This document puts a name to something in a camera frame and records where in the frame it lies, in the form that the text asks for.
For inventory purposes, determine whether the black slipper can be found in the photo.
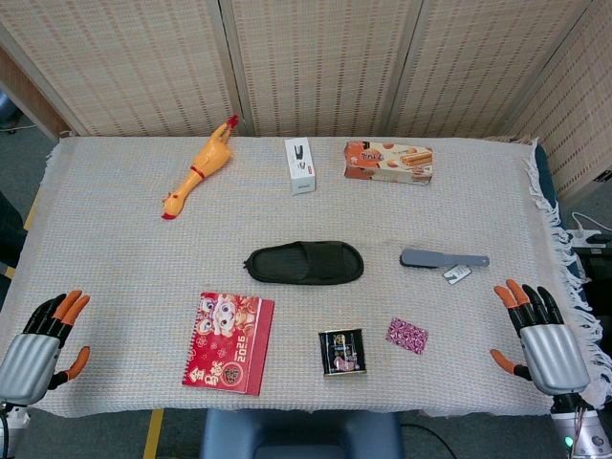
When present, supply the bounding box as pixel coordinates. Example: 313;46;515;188
242;240;365;287

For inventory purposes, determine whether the purple patterned card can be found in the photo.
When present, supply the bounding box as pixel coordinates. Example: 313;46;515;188
384;317;429;357

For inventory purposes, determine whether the grey tool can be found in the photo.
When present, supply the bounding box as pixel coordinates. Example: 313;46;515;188
399;247;491;274

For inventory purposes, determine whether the yellow rubber chicken toy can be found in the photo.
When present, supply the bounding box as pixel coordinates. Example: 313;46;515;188
161;114;240;221

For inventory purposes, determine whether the orange biscuit box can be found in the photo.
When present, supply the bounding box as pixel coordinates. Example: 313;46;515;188
342;140;435;186

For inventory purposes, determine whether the white power cable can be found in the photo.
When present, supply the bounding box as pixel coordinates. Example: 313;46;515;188
571;211;606;234

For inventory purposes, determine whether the small white product box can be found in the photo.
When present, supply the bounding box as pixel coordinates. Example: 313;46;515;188
284;137;317;196

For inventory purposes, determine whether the woven folding screen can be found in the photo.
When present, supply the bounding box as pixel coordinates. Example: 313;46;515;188
0;0;612;202

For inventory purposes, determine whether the white power strip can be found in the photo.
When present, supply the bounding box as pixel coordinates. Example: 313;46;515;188
566;228;609;249

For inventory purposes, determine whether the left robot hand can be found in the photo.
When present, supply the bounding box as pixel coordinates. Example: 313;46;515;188
0;290;92;407

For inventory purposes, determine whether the red 2026 spiral calendar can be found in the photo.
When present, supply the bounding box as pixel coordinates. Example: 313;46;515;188
181;292;276;398

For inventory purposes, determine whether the beige woven tablecloth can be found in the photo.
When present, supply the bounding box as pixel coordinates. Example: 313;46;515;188
0;135;606;420

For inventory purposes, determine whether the small white tag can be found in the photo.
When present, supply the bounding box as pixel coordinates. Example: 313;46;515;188
442;265;473;286

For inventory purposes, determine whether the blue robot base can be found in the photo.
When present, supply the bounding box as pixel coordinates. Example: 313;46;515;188
199;408;404;459

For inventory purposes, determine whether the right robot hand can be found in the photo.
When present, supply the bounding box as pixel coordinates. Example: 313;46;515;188
489;278;592;397

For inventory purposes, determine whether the black luncheon meat can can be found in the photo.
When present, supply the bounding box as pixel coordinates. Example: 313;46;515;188
317;328;368;378

